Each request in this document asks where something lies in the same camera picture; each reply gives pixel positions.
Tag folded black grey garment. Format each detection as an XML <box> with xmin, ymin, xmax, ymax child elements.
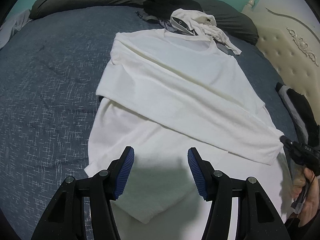
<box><xmin>275</xmin><ymin>82</ymin><xmax>319</xmax><ymax>147</ymax></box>

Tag white smile sweatshirt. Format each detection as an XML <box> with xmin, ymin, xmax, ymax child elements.
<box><xmin>85</xmin><ymin>29</ymin><xmax>296</xmax><ymax>239</ymax></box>

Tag cream tufted headboard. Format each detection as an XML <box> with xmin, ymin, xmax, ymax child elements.
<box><xmin>242</xmin><ymin>0</ymin><xmax>320</xmax><ymax>123</ymax></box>

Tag dark grey long pillow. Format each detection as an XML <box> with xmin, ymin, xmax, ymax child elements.
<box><xmin>30</xmin><ymin>0</ymin><xmax>259</xmax><ymax>45</ymax></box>

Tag dark blue patterned bedspread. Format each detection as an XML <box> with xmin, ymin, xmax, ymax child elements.
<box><xmin>1</xmin><ymin>7</ymin><xmax>296</xmax><ymax>239</ymax></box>

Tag person's right hand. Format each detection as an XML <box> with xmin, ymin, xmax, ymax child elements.
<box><xmin>292</xmin><ymin>167</ymin><xmax>319</xmax><ymax>227</ymax></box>

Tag grey bed sheet edge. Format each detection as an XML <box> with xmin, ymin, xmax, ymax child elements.
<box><xmin>0</xmin><ymin>9</ymin><xmax>31</xmax><ymax>49</ymax></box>

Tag crumpled cream white garment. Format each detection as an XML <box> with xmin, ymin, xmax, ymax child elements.
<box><xmin>170</xmin><ymin>9</ymin><xmax>242</xmax><ymax>55</ymax></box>

